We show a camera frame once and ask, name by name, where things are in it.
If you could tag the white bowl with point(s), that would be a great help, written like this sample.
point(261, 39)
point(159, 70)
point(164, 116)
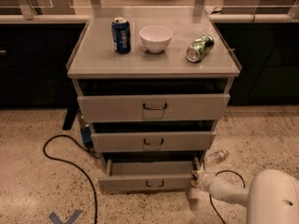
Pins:
point(155, 38)

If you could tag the crushed green soda can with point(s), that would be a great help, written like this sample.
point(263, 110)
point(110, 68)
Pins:
point(199, 48)

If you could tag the grey top drawer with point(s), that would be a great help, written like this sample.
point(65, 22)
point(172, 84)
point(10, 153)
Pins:
point(153, 107)

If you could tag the grey drawer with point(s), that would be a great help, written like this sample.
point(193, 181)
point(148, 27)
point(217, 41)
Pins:
point(159, 175)
point(172, 141)
point(153, 107)

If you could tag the grey middle drawer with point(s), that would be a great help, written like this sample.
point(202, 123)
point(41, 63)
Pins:
point(172, 141)

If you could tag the grey bottom drawer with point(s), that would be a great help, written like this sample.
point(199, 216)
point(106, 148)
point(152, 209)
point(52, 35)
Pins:
point(159, 175)

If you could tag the blue power adapter box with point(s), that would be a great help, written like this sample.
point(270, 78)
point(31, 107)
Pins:
point(86, 137)

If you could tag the grey drawer cabinet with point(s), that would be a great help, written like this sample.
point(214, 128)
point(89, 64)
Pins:
point(99, 70)

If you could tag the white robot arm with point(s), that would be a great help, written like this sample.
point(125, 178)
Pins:
point(272, 197)

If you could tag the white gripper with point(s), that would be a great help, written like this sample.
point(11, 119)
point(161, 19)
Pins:
point(206, 181)

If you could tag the blue Pepsi can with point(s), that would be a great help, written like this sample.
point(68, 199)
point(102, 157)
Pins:
point(121, 35)

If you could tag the black table leg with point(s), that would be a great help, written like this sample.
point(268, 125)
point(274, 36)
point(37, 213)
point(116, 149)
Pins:
point(70, 117)

